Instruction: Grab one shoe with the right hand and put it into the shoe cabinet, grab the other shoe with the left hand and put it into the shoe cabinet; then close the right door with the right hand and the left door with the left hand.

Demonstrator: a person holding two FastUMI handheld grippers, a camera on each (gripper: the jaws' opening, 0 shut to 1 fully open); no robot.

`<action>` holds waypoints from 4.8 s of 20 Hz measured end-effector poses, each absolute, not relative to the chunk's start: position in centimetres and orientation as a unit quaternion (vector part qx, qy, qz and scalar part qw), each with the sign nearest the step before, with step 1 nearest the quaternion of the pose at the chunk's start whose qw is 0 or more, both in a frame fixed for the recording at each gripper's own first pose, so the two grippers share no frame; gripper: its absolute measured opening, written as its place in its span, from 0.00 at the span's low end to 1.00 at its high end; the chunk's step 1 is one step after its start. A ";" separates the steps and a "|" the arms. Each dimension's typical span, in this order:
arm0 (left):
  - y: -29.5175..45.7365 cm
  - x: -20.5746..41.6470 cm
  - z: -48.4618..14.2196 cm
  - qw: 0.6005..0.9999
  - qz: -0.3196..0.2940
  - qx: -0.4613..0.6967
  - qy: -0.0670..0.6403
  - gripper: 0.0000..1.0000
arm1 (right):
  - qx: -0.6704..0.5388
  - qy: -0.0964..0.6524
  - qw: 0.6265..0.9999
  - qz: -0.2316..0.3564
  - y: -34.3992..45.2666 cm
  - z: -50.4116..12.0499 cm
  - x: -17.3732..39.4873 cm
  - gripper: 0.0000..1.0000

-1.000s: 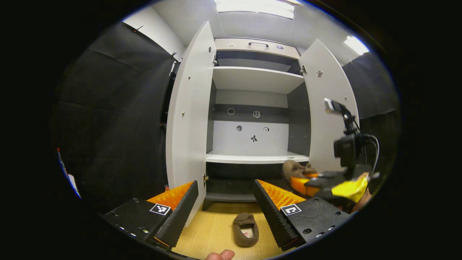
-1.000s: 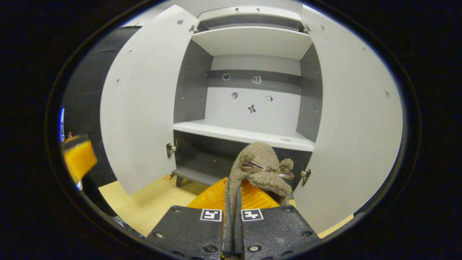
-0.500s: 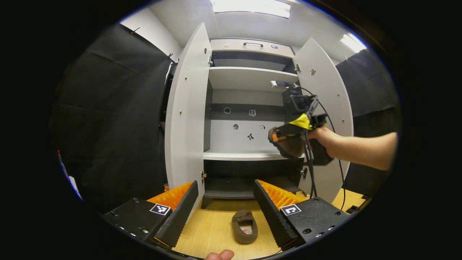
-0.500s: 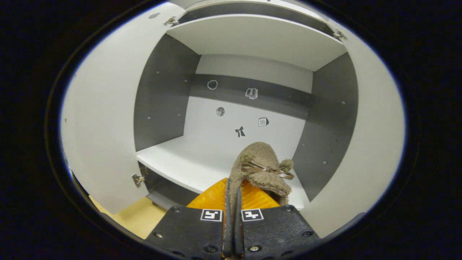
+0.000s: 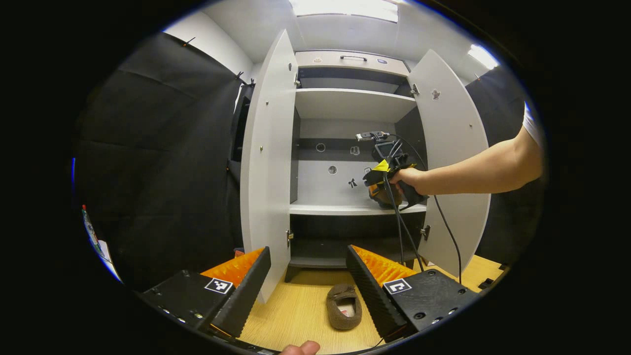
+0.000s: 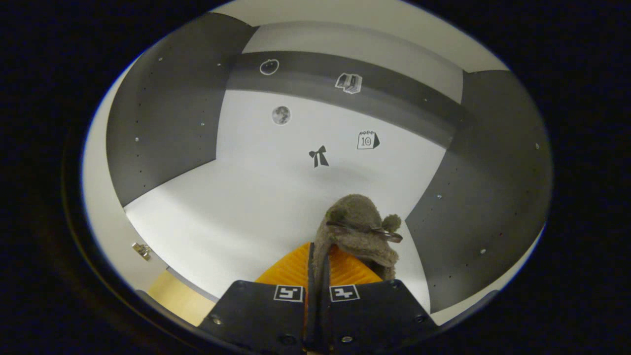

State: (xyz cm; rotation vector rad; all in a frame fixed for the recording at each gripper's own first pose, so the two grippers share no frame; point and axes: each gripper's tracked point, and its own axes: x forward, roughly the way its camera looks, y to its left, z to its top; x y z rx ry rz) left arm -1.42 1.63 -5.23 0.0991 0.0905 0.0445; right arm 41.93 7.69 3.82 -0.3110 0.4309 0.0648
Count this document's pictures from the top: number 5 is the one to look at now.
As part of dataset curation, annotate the brown fuzzy shoe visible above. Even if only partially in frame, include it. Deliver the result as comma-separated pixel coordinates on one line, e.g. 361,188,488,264
326,284,363,331

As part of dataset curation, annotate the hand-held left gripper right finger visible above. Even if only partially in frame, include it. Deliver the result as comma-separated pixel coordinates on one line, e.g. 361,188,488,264
345,245,481,343

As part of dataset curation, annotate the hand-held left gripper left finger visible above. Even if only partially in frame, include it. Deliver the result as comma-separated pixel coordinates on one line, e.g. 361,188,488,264
137,247,273,341

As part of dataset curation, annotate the white shoe cabinet door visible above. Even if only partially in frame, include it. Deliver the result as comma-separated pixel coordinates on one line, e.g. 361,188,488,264
240,29,299,304
408,48,492,279

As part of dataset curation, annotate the white printed board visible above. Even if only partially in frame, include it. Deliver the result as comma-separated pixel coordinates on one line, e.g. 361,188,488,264
81,204,122,283

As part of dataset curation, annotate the white cabinet drawer front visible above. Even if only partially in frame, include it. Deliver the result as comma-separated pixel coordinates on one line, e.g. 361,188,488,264
295,50,411,77

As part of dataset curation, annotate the black cable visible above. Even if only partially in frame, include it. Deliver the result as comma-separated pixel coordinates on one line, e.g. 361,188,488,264
382,170,425,273
389,133,464,285

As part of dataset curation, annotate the large ceiling light panel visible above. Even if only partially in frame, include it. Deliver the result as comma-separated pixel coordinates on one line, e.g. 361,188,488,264
290,0,399,23

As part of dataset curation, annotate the small ceiling light panel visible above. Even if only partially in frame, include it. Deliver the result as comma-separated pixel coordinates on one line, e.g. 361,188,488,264
468,44,500,71

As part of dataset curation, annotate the person's white shirt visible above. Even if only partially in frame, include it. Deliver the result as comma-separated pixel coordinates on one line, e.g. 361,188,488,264
522,101,544,148

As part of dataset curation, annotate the white and grey shoe cabinet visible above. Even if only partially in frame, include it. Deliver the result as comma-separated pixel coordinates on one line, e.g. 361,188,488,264
287,50,428,283

